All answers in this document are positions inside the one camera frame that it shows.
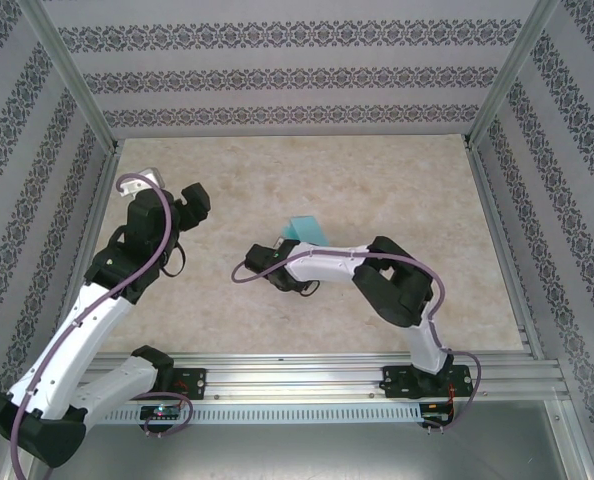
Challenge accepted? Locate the teal paper sheet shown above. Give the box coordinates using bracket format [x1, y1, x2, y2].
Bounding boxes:
[281, 214, 331, 247]

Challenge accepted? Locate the slotted white cable duct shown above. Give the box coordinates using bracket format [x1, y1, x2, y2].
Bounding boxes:
[84, 403, 423, 425]

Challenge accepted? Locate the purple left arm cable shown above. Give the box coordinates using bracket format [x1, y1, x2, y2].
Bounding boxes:
[10, 171, 194, 480]

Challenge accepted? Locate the aluminium frame post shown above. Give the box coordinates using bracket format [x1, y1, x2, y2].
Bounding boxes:
[15, 0, 121, 151]
[464, 0, 566, 150]

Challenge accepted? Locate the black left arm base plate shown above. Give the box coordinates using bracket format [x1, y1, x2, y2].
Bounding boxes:
[169, 367, 207, 402]

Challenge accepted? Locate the aluminium table side rail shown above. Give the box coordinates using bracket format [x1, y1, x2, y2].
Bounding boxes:
[464, 142, 546, 361]
[44, 142, 123, 366]

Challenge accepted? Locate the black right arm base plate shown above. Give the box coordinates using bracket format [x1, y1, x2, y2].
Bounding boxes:
[382, 364, 476, 400]

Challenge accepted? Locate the aluminium mounting rail beam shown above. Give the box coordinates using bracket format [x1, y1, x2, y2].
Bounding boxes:
[24, 352, 571, 404]

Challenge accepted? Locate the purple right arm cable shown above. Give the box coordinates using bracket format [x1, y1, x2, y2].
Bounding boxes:
[230, 247, 482, 436]

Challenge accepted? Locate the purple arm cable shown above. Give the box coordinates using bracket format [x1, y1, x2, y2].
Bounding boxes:
[10, 171, 194, 480]
[230, 247, 482, 436]

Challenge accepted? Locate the grey sheet metal tray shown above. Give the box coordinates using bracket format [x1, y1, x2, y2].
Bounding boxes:
[16, 402, 593, 480]

